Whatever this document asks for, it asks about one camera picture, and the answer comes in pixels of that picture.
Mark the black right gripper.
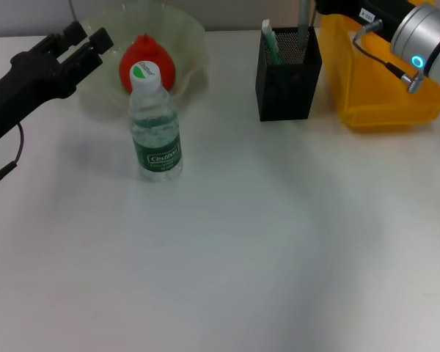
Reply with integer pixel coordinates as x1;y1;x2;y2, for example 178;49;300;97
315;0;415;41

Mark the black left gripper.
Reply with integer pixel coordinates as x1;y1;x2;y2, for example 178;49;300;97
0;21;114;144

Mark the grey pen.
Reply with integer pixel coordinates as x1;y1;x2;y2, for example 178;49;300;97
296;0;312;56

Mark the orange fruit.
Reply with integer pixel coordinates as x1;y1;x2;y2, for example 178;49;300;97
119;32;177;92

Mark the green pen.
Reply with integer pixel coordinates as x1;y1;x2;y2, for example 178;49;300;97
262;20;282;66

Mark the clear green-label water bottle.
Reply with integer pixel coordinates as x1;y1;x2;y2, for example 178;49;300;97
127;61;183;183

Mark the translucent green fruit plate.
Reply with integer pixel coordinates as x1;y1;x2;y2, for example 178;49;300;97
78;0;210;122

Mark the black mesh pen holder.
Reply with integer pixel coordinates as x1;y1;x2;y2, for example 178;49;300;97
255;26;323;122

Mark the yellow plastic bin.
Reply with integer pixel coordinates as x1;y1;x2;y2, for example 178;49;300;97
318;10;440;133

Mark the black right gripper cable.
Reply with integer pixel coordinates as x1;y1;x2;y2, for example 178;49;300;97
351;18;426;95

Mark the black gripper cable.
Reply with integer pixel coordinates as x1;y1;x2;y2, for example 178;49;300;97
0;122;25;199
351;18;426;95

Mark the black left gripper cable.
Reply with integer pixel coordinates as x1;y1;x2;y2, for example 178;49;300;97
0;122;25;199

